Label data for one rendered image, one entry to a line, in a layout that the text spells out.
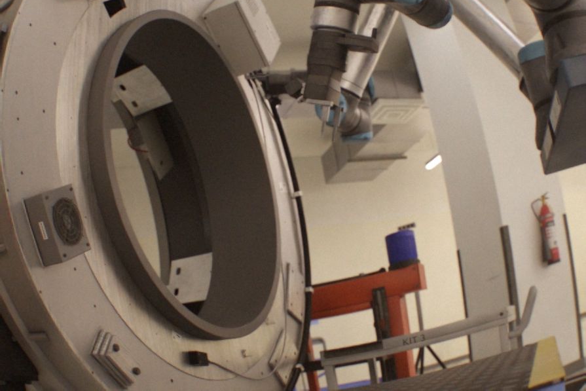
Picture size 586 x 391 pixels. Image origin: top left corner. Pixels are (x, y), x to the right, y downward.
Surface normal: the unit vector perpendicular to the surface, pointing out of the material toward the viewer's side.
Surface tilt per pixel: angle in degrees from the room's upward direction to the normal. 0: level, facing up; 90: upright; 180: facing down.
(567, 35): 70
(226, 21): 137
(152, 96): 153
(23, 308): 121
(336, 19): 108
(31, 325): 126
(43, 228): 112
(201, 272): 63
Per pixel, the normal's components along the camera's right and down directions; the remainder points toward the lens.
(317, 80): -0.32, -0.42
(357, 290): -0.37, -0.22
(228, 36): -0.14, 0.55
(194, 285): -0.43, -0.61
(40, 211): -0.29, 0.15
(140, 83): -0.05, 0.75
